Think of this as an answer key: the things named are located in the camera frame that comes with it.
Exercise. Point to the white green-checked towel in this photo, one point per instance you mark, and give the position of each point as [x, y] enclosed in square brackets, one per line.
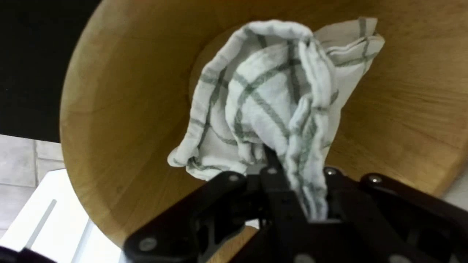
[263, 102]

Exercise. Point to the wooden bowl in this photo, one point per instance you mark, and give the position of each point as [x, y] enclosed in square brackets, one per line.
[128, 109]

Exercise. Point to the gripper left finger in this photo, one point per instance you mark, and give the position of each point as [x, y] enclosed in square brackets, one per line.
[204, 215]

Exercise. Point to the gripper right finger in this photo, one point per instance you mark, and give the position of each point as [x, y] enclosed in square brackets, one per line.
[395, 219]

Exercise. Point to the white box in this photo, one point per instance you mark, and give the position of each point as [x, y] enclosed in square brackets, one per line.
[58, 226]

